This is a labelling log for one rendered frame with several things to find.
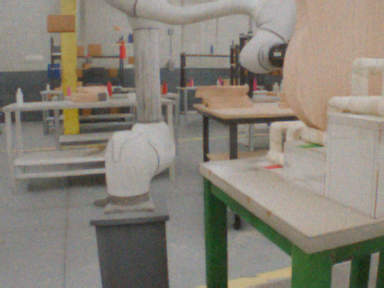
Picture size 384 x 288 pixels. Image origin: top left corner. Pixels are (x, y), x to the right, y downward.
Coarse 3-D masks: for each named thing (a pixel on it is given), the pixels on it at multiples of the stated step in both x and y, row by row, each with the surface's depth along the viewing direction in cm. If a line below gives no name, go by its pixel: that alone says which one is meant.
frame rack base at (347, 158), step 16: (336, 128) 75; (352, 128) 70; (368, 128) 67; (336, 144) 75; (352, 144) 71; (368, 144) 67; (336, 160) 75; (352, 160) 71; (368, 160) 67; (336, 176) 75; (352, 176) 71; (368, 176) 67; (336, 192) 76; (352, 192) 71; (368, 192) 67; (352, 208) 71; (368, 208) 68
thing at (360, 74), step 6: (354, 66) 74; (360, 66) 73; (366, 66) 73; (354, 72) 74; (360, 72) 73; (366, 72) 73; (354, 78) 74; (360, 78) 73; (366, 78) 74; (354, 84) 74; (360, 84) 74; (366, 84) 74; (354, 90) 74; (360, 90) 74; (366, 90) 74; (354, 96) 75; (366, 96) 74; (354, 114) 75; (360, 114) 74
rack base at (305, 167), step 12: (288, 144) 90; (300, 144) 89; (288, 156) 91; (300, 156) 86; (312, 156) 82; (324, 156) 79; (288, 168) 91; (300, 168) 87; (312, 168) 82; (324, 168) 79; (288, 180) 91; (300, 180) 87; (312, 180) 83; (324, 180) 79
